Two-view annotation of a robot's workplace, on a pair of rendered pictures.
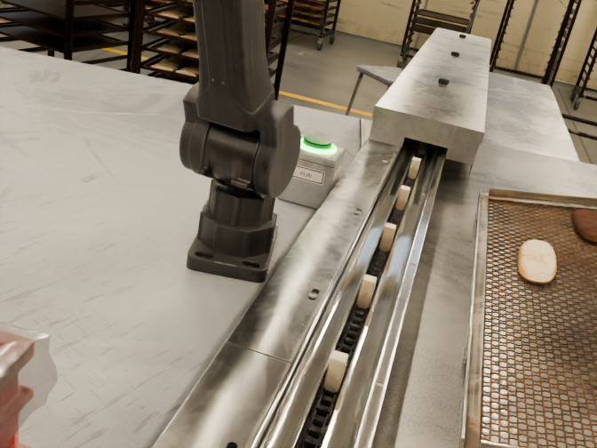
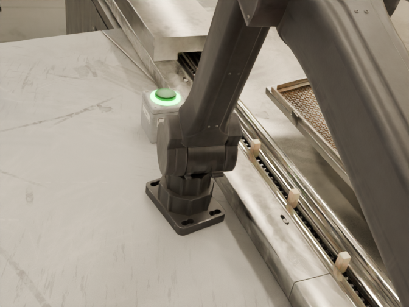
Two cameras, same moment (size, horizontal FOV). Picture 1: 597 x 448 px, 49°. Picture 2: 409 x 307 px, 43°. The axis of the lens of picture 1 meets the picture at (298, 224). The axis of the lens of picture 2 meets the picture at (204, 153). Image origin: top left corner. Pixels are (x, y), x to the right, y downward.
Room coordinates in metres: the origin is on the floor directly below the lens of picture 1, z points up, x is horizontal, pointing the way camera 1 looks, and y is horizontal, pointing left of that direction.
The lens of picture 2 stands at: (0.16, 0.43, 1.37)
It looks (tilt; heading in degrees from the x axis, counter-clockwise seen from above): 36 degrees down; 323
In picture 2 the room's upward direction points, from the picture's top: 8 degrees clockwise
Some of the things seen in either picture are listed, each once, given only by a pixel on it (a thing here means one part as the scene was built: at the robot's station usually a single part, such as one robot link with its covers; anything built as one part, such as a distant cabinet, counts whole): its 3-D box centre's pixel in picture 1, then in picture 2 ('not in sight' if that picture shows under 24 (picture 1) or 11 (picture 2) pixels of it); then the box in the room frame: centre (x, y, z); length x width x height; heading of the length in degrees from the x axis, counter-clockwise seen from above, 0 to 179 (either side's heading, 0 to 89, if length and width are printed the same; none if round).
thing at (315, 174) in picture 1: (310, 183); (164, 122); (0.86, -0.01, 0.84); 0.08 x 0.08 x 0.11; 79
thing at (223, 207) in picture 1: (238, 219); (186, 185); (0.67, 0.07, 0.86); 0.12 x 0.09 x 0.08; 0
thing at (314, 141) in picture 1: (316, 145); (165, 96); (0.86, 0.00, 0.90); 0.04 x 0.04 x 0.02
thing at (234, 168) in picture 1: (244, 161); (198, 153); (0.64, 0.07, 0.94); 0.09 x 0.05 x 0.10; 162
